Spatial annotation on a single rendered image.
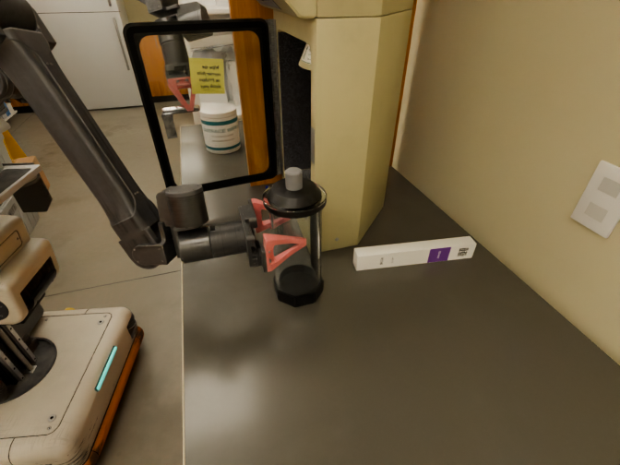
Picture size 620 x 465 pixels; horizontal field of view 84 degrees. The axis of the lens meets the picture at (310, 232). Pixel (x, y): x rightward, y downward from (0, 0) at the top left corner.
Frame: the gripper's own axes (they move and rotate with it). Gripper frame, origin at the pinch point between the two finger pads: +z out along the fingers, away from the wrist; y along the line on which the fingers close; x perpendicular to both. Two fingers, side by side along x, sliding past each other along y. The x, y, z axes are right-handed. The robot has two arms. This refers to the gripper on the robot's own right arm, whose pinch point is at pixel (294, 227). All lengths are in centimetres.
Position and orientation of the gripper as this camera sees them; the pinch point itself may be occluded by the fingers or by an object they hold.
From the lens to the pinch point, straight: 62.2
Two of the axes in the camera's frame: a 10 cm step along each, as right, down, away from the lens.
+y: -2.9, -5.7, 7.7
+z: 9.6, -1.7, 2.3
